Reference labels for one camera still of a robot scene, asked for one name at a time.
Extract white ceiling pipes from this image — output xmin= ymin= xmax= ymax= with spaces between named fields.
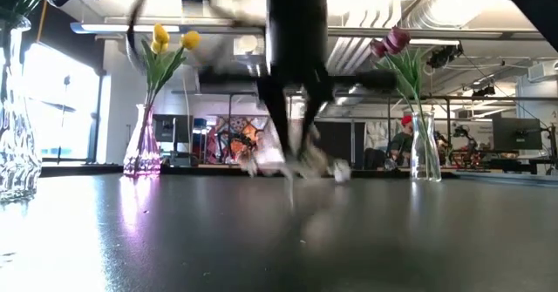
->
xmin=326 ymin=0 xmax=402 ymax=95

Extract purple glass vase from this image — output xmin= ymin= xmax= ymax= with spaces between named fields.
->
xmin=122 ymin=103 xmax=162 ymax=179

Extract clear ribbed glass vase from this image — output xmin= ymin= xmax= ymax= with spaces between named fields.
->
xmin=0 ymin=15 xmax=44 ymax=202

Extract black pipe frame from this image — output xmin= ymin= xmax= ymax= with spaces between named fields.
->
xmin=172 ymin=90 xmax=558 ymax=166

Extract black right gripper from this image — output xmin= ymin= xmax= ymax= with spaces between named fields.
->
xmin=256 ymin=0 xmax=335 ymax=160

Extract black computer monitor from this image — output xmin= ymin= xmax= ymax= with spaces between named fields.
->
xmin=492 ymin=117 xmax=544 ymax=153
xmin=151 ymin=113 xmax=194 ymax=144

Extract grey rig crossbar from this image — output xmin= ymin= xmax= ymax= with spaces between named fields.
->
xmin=69 ymin=20 xmax=548 ymax=41

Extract white ceiling device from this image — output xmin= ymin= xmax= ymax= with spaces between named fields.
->
xmin=233 ymin=34 xmax=266 ymax=65

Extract person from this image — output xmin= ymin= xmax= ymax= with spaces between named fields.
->
xmin=385 ymin=114 xmax=415 ymax=171

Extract white wall unit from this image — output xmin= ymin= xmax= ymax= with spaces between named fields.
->
xmin=527 ymin=60 xmax=558 ymax=84

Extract silver spiral air duct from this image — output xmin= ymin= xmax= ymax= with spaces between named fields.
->
xmin=330 ymin=0 xmax=480 ymax=114

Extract yellow artificial tulip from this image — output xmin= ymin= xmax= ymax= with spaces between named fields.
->
xmin=146 ymin=30 xmax=202 ymax=110
xmin=141 ymin=23 xmax=172 ymax=110
xmin=139 ymin=40 xmax=169 ymax=110

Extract clear smooth glass vase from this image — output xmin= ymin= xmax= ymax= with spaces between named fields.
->
xmin=409 ymin=111 xmax=443 ymax=183

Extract black partition panel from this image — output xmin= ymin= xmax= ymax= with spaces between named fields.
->
xmin=316 ymin=119 xmax=366 ymax=166

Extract white floral hanging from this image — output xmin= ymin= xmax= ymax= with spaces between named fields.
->
xmin=364 ymin=119 xmax=413 ymax=167

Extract black ceiling spotlight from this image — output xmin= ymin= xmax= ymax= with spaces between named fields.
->
xmin=426 ymin=45 xmax=463 ymax=70

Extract colourful patterned quilt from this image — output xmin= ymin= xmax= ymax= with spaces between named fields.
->
xmin=206 ymin=115 xmax=271 ymax=166

